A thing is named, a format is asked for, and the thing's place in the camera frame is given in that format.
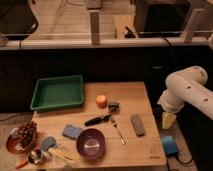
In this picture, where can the black monitor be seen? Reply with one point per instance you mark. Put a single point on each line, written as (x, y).
(160, 15)

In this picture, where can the bunch of dark grapes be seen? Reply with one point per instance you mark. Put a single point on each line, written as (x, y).
(26, 133)

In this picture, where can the green plastic tray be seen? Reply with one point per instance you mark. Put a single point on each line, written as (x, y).
(58, 93)

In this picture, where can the small metal pot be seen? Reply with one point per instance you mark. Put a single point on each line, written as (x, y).
(36, 157)

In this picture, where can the blue sponge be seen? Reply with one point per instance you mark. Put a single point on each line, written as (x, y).
(71, 131)

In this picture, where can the silver metal fork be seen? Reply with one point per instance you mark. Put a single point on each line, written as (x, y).
(114, 124)

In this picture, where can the blue grey cloth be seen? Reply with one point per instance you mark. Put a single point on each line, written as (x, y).
(48, 143)

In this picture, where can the yellow banana toy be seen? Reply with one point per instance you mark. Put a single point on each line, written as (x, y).
(64, 155)

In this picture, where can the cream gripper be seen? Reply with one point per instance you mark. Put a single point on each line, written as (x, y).
(168, 119)

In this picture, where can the purple bowl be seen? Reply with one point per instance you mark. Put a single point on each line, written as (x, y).
(90, 144)

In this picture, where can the blue tape roll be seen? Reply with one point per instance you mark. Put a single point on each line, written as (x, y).
(169, 145)

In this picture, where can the orange round fruit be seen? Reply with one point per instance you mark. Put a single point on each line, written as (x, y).
(101, 101)

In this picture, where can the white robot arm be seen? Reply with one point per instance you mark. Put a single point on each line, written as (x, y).
(185, 86)

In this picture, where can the black handled brush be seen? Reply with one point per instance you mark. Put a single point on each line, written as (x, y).
(113, 107)

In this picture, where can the grey metal post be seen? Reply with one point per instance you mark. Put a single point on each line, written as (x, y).
(94, 23)

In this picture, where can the grey rectangular sponge block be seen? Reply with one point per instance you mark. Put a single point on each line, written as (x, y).
(137, 125)

